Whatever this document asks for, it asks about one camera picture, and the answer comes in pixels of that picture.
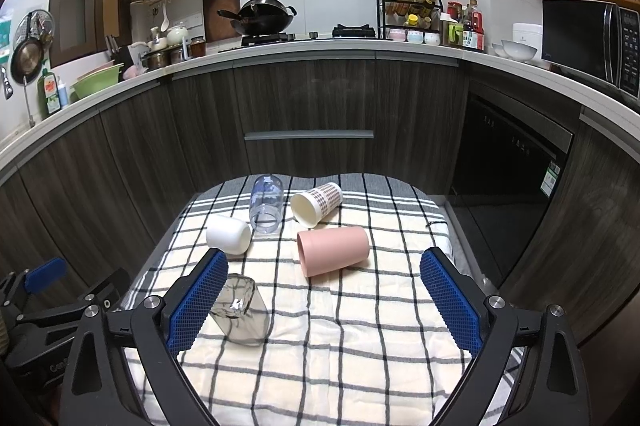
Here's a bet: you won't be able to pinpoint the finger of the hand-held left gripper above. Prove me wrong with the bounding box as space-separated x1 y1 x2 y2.
0 257 68 308
15 267 132 332

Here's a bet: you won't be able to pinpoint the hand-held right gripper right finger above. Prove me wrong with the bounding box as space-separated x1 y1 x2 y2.
419 247 592 426

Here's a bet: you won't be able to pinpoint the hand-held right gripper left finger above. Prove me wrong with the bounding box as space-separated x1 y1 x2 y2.
59 247 229 426

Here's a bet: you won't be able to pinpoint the grey square glass cup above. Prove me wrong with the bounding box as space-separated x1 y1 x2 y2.
207 273 271 347

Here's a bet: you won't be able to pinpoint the white cup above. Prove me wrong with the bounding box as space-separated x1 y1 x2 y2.
206 215 252 255

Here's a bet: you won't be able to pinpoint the clear bluish plastic cup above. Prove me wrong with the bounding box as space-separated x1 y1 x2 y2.
249 175 284 234

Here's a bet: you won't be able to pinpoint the pink cup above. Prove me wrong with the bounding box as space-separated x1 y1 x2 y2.
296 226 371 277

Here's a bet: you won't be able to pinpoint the checkered cream cup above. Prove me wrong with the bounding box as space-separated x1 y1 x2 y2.
291 182 344 228

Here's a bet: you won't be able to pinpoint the plaid cloth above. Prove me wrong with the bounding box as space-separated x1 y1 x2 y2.
120 173 526 426

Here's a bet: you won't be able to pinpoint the black dishwasher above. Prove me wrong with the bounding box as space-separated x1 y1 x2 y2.
446 90 575 269

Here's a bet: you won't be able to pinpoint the green dish soap bottle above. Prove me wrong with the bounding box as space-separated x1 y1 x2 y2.
39 69 62 117

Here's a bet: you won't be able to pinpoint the green basin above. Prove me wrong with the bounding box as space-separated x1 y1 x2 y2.
70 62 125 100

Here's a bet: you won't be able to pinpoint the hanging steel frying pan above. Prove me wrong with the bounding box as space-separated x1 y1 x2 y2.
11 37 45 85

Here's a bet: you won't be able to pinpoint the dark wood base cabinets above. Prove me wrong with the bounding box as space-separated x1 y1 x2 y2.
0 56 640 357

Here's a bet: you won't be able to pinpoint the knife block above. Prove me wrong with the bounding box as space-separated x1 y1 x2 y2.
105 35 132 67

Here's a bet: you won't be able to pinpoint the steel pot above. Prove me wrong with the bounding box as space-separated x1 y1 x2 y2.
142 48 173 70

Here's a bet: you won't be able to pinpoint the large white bowl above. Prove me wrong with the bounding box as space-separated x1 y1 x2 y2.
501 39 539 61

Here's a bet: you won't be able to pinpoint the white teapot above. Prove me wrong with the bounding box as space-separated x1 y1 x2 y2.
166 22 190 46

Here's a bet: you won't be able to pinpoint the red-capped sauce bottle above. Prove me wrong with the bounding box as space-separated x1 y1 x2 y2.
470 0 486 50

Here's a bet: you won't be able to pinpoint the white rice cooker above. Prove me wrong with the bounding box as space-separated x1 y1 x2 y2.
512 22 544 50

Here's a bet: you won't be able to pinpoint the black gas stove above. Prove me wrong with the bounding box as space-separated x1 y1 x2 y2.
220 25 378 52

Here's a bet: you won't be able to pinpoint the brown cutting board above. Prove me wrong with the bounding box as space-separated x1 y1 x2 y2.
202 0 242 43

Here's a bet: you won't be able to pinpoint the black wok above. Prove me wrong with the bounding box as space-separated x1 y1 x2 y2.
217 0 297 35

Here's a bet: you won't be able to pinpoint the black microwave oven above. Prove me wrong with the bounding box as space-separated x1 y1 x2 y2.
541 0 640 100

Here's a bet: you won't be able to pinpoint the black spice rack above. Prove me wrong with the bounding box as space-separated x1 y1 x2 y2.
376 0 444 42

